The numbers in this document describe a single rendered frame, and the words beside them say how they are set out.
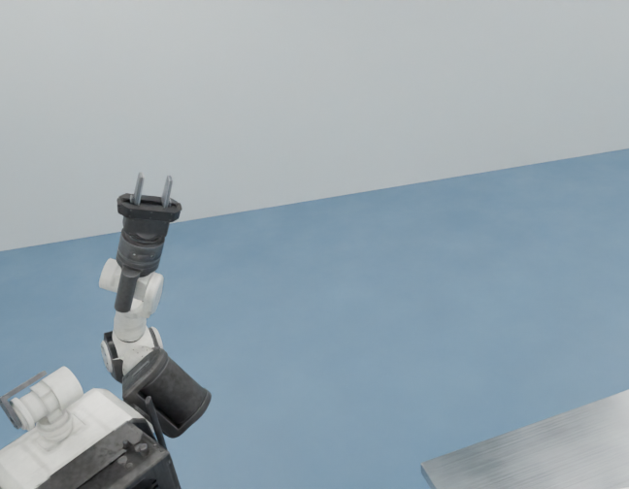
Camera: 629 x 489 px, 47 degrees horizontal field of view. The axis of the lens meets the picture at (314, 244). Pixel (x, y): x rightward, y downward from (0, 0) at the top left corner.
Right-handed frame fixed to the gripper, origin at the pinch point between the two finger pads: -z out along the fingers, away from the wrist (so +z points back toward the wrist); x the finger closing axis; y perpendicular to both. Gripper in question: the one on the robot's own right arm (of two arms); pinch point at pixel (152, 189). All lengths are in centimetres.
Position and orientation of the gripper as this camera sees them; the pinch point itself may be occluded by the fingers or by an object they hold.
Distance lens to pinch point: 142.9
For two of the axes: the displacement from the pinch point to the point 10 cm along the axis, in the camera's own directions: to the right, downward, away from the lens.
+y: -2.8, -5.9, 7.6
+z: -3.0, 8.0, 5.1
